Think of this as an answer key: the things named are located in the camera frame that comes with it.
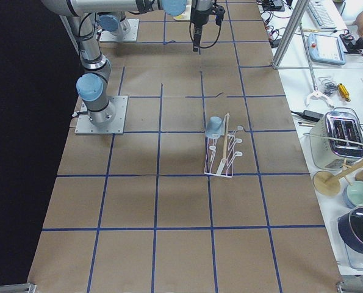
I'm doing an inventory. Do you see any light blue plastic cup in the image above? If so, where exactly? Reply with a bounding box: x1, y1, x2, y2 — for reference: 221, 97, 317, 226
205, 116, 223, 139

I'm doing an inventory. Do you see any dark blue pot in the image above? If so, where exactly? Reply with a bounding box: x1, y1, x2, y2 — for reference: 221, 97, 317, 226
337, 206, 363, 254

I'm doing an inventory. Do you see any silver toaster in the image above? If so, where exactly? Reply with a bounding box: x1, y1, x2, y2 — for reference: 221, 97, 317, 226
309, 111, 363, 170

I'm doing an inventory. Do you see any white keyboard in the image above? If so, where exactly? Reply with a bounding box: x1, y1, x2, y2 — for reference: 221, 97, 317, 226
306, 1, 337, 31

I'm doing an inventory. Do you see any black power adapter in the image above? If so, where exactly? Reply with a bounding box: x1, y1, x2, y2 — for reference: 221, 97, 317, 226
303, 110, 323, 121

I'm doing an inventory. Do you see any white reacher grabber tool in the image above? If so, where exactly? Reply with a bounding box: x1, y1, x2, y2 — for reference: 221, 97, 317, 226
299, 22, 334, 109

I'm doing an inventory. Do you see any yellow screwdriver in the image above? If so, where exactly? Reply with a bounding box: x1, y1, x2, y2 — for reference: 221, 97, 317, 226
337, 83, 351, 102

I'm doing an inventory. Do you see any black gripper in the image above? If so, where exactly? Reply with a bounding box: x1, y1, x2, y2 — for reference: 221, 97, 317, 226
190, 0, 225, 51

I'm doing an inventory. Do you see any white wire cup rack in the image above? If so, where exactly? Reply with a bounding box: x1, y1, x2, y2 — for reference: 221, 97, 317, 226
204, 113, 243, 178

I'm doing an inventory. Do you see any light green bowl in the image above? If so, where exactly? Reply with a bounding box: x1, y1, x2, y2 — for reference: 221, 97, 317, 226
343, 181, 363, 208

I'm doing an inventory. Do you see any aluminium frame post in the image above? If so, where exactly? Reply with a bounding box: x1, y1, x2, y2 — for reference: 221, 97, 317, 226
272, 0, 309, 70

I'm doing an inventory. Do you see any wooden mug tree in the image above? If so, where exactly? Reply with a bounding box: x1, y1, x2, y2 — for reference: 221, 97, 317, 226
312, 158, 363, 197

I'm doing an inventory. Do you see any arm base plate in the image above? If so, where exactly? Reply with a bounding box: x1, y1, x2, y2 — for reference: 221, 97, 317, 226
99, 15, 139, 43
75, 96, 129, 135

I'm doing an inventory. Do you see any blue teach pendant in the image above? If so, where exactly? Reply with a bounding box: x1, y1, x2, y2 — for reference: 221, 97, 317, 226
307, 33, 346, 65

